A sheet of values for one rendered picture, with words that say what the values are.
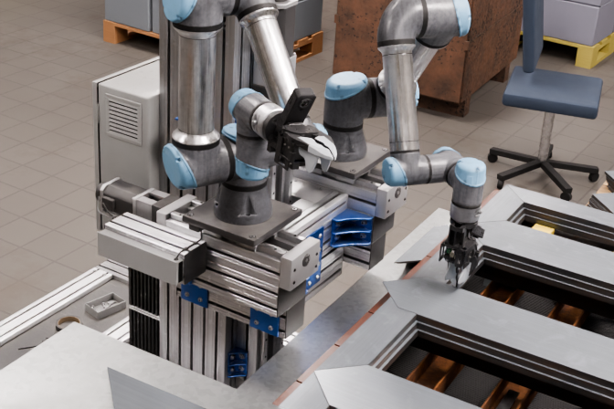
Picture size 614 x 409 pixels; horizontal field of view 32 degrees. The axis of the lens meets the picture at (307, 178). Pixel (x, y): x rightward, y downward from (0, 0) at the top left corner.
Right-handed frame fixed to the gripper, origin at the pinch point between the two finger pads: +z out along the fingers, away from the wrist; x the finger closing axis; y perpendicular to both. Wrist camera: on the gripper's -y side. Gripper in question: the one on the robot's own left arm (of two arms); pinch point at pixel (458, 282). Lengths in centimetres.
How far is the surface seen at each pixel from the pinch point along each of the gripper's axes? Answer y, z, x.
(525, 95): -246, 36, -64
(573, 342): 8.5, 0.8, 33.9
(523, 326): 8.7, 0.8, 21.2
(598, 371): 16.6, 0.9, 42.6
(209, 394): 96, -17, -13
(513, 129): -325, 87, -92
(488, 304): 4.2, 0.8, 10.2
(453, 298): 6.6, 0.8, 1.6
